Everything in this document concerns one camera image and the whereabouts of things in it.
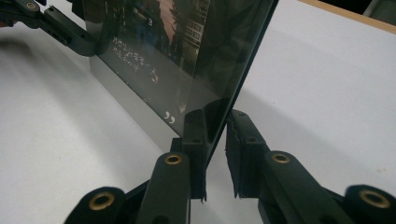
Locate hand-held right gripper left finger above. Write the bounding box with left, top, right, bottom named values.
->
left=135, top=108, right=208, bottom=224

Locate black square sheet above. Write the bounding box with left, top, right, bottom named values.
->
left=82, top=0, right=280, bottom=171

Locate white table sheet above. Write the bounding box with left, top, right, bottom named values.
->
left=0, top=0, right=396, bottom=224

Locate wooden table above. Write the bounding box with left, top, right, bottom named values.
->
left=298, top=0, right=396, bottom=35

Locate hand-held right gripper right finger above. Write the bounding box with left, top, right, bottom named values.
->
left=225, top=108, right=356, bottom=224

